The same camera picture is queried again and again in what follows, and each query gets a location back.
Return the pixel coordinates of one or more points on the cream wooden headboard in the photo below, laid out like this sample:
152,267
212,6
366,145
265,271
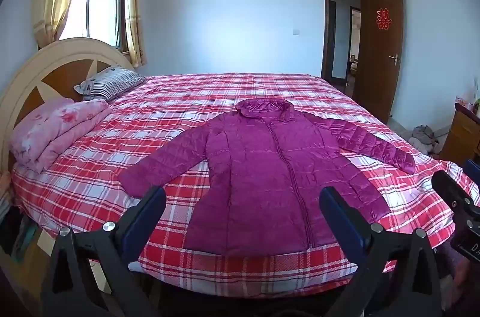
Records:
60,58

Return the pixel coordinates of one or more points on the purple puffer jacket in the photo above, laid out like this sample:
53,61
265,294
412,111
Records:
270,174

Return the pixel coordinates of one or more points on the brown wooden door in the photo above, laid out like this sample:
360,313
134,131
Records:
378,77

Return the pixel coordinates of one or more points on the pink folded quilt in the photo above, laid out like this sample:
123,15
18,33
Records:
52,129

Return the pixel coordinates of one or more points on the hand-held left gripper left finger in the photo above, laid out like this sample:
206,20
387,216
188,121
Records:
144,223

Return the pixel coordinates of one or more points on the brown door frame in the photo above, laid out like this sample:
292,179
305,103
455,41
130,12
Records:
325,25

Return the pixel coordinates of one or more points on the red plaid bed sheet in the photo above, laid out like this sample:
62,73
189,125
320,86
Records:
168,107

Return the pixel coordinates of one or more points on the striped pillow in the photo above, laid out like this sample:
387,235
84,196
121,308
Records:
110,83

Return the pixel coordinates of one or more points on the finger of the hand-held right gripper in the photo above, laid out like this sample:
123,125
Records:
473,168
452,191

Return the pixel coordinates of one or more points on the wooden cabinet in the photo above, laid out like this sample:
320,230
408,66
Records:
463,137

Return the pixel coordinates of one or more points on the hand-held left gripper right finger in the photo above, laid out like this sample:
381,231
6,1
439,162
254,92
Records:
339,223

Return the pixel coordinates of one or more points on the pile of clothes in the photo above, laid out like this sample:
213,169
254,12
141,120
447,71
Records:
425,139

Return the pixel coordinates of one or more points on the red paper door decoration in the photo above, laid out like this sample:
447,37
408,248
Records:
383,18

